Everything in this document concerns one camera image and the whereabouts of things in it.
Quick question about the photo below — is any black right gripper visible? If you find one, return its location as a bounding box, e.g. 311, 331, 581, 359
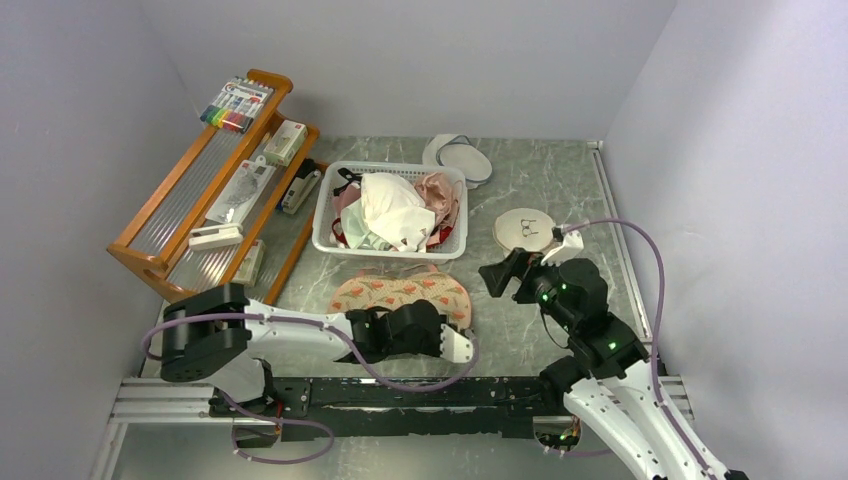
479, 246, 578, 333

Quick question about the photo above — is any white plastic laundry basket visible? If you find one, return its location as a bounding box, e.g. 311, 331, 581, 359
311, 161, 469, 264

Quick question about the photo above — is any floral peach mesh laundry bag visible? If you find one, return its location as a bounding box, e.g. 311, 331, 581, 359
327, 265, 473, 330

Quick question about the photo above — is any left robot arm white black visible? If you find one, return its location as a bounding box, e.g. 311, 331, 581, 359
159, 283, 474, 416

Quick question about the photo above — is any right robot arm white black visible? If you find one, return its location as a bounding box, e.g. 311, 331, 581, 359
478, 248, 747, 479

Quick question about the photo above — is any pink satin bra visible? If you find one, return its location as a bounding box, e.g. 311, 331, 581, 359
414, 172, 462, 229

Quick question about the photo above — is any white cream bra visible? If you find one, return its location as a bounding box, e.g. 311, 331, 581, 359
360, 172, 435, 252

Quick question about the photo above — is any white bag blue trim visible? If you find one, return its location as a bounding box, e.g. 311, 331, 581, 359
422, 134, 493, 189

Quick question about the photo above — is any light green garment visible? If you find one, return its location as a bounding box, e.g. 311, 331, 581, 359
340, 200, 391, 251

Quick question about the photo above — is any small white packet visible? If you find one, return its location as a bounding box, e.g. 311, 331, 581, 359
232, 239, 265, 287

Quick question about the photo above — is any black stapler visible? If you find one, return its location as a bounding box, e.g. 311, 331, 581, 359
276, 158, 322, 214

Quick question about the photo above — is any wooden tiered shelf rack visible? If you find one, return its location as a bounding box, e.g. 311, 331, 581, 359
107, 69, 320, 302

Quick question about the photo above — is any clear plastic packet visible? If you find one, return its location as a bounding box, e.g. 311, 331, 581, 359
205, 155, 277, 225

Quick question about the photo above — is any white clip tool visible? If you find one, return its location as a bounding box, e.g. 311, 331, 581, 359
188, 223, 243, 251

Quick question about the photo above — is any white green small box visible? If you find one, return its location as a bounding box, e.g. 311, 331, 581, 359
262, 120, 308, 167

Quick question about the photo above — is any coloured marker pen pack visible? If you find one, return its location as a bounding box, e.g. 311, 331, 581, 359
199, 76, 274, 134

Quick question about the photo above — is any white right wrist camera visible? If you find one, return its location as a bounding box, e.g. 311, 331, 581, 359
541, 226, 584, 266

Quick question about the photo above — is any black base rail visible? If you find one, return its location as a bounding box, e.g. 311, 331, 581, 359
209, 376, 583, 450

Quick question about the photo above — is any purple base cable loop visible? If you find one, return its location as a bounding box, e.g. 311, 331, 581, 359
215, 390, 337, 465

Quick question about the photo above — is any black bra strap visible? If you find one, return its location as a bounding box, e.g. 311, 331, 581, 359
333, 167, 364, 197

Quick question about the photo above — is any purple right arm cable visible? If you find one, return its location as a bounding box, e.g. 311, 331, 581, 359
553, 219, 720, 480

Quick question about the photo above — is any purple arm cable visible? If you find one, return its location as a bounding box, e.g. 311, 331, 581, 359
139, 312, 480, 393
553, 219, 720, 480

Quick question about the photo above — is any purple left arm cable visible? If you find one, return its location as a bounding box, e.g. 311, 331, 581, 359
139, 312, 480, 393

